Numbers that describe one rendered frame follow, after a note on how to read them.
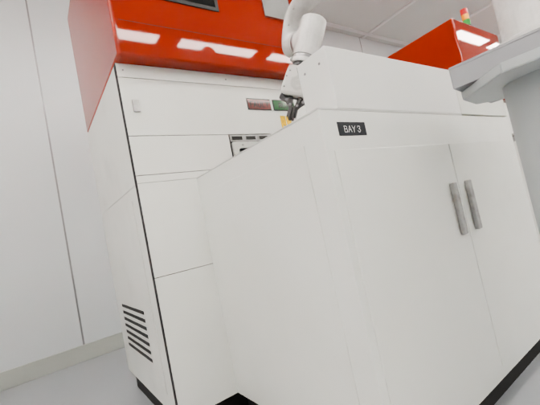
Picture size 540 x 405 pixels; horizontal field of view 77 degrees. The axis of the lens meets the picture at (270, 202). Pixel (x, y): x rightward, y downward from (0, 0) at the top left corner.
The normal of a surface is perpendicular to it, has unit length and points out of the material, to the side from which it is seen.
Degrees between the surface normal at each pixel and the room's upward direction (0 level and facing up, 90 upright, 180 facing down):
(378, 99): 90
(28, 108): 90
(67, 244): 90
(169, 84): 90
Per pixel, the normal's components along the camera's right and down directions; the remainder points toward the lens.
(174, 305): 0.56, -0.17
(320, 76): -0.80, 0.13
